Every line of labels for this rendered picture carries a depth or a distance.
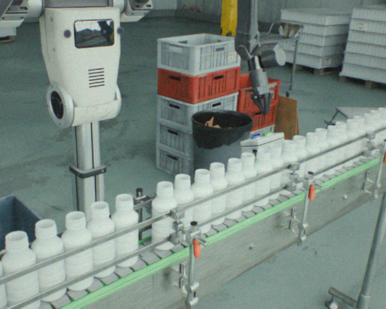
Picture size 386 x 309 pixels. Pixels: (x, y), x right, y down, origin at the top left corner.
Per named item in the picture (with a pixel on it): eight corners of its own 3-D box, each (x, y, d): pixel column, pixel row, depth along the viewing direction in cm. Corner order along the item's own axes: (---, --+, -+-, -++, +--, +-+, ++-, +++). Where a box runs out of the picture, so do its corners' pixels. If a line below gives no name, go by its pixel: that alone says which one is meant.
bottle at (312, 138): (298, 176, 153) (304, 129, 146) (315, 179, 150) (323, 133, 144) (293, 183, 148) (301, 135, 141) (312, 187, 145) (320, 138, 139)
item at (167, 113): (192, 132, 353) (193, 105, 345) (154, 120, 378) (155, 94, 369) (237, 116, 396) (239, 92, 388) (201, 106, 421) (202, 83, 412)
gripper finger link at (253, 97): (281, 111, 156) (277, 84, 154) (268, 115, 151) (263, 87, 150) (266, 113, 161) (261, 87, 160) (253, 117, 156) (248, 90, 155)
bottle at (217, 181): (225, 216, 126) (229, 162, 119) (223, 227, 120) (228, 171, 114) (203, 214, 126) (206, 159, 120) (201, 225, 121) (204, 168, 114)
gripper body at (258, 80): (278, 88, 155) (274, 66, 154) (258, 92, 149) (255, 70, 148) (263, 91, 160) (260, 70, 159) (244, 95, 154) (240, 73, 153)
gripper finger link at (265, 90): (277, 113, 154) (272, 85, 153) (264, 116, 150) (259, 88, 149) (262, 114, 160) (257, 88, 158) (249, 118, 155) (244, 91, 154)
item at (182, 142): (189, 158, 362) (190, 132, 354) (154, 144, 387) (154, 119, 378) (235, 140, 405) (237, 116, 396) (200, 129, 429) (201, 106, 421)
